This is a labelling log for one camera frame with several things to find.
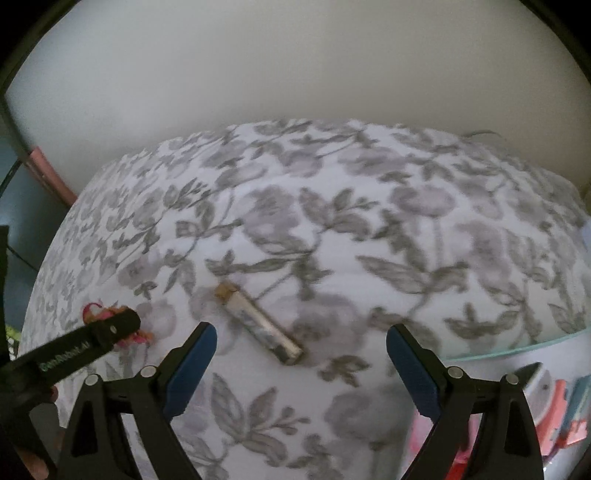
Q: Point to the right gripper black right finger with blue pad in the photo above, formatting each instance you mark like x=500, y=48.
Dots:
x=420, y=373

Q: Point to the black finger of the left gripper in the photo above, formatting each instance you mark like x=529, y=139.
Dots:
x=26, y=381

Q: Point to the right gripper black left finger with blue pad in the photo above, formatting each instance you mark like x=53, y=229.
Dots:
x=96, y=445

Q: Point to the blue orange toy knife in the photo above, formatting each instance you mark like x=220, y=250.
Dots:
x=567, y=420

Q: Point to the orange pink toy figure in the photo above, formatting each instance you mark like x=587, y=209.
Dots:
x=122, y=321

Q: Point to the person's hand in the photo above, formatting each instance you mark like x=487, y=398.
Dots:
x=43, y=450

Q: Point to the teal shallow box tray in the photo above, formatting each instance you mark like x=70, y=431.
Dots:
x=521, y=368

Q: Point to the floral grey white blanket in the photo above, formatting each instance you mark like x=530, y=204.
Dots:
x=337, y=230

